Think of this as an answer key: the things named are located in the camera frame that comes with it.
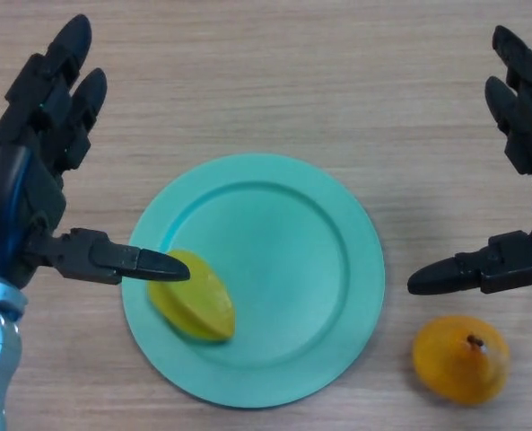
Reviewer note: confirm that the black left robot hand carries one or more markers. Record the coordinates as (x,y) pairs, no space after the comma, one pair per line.
(14,202)

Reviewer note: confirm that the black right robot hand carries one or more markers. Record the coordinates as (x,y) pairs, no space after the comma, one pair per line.
(530,134)

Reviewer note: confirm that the yellow starfruit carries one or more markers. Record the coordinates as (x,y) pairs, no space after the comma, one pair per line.
(203,310)

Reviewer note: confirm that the green round plate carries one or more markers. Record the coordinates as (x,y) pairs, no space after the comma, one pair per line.
(292,278)

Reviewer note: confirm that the orange pear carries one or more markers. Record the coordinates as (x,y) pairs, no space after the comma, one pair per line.
(454,368)

